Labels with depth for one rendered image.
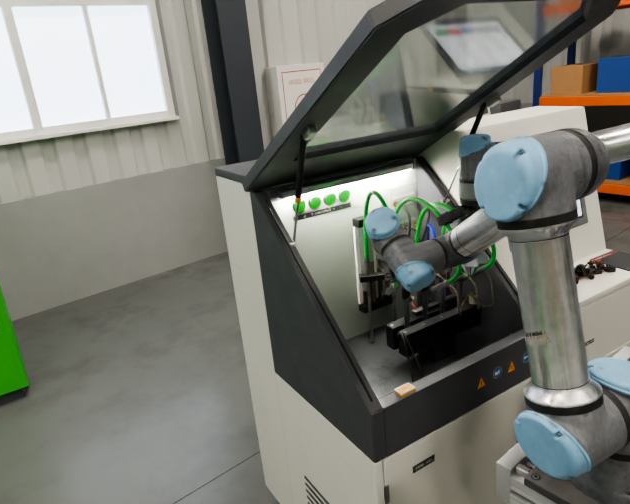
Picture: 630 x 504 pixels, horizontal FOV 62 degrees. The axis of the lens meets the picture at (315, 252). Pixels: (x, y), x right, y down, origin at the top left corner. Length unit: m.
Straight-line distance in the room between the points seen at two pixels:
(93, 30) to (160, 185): 1.45
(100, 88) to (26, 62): 0.58
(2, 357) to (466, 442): 2.85
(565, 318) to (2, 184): 4.59
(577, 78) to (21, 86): 5.75
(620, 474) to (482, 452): 0.80
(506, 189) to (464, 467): 1.16
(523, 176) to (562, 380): 0.32
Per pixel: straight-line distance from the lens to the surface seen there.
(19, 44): 5.01
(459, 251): 1.17
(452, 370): 1.58
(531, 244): 0.84
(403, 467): 1.60
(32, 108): 4.99
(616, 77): 6.96
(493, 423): 1.82
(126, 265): 5.36
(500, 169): 0.82
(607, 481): 1.10
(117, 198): 5.21
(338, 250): 1.84
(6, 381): 3.83
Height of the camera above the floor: 1.80
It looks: 19 degrees down
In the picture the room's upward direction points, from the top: 6 degrees counter-clockwise
